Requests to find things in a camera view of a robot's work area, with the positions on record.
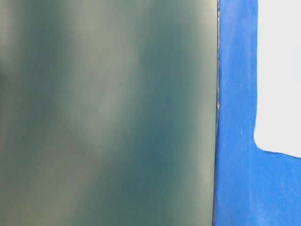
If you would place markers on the light blue towel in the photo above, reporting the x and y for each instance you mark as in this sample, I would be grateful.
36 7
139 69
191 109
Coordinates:
278 115

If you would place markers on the blue table cover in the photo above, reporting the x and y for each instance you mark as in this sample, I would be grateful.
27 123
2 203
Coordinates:
251 187

